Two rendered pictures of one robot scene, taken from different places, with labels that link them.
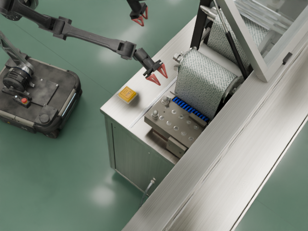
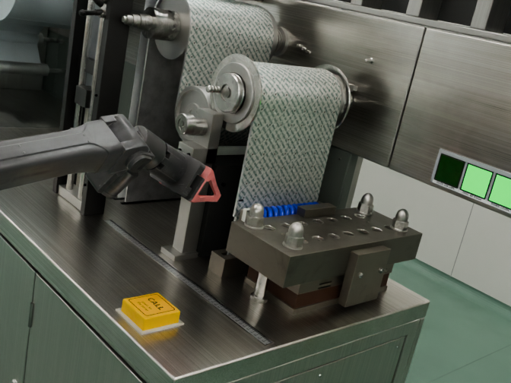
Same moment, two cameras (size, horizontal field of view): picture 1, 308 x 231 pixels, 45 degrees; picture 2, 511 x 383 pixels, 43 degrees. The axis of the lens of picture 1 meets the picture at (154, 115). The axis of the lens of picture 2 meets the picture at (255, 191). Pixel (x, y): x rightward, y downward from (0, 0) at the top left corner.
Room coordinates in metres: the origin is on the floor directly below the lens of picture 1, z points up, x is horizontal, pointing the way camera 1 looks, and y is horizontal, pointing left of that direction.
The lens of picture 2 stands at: (0.75, 1.06, 1.44)
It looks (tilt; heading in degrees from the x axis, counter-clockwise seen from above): 17 degrees down; 283
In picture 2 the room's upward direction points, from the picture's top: 12 degrees clockwise
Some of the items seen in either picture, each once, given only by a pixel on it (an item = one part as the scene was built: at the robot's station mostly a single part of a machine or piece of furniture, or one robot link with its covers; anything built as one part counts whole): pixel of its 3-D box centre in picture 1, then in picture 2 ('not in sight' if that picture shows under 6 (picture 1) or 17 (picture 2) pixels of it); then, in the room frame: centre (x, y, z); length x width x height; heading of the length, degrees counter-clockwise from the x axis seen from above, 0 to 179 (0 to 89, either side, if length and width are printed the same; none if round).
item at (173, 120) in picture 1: (185, 130); (329, 241); (0.85, -0.16, 1.00); 0.40 x 0.16 x 0.06; 58
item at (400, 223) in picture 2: not in sight; (401, 219); (0.73, -0.28, 1.05); 0.04 x 0.04 x 0.04
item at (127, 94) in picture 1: (127, 94); (150, 311); (1.08, 0.16, 0.91); 0.07 x 0.07 x 0.02; 58
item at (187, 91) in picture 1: (195, 98); (285, 169); (0.98, -0.19, 1.11); 0.23 x 0.01 x 0.18; 58
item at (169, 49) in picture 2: not in sight; (217, 32); (1.23, -0.37, 1.33); 0.25 x 0.14 x 0.14; 58
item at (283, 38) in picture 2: not in sight; (268, 39); (1.15, -0.50, 1.33); 0.07 x 0.07 x 0.07; 58
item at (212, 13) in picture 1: (216, 15); (160, 24); (1.32, -0.24, 1.33); 0.06 x 0.06 x 0.06; 58
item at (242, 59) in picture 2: (187, 60); (234, 93); (1.09, -0.12, 1.25); 0.15 x 0.01 x 0.15; 148
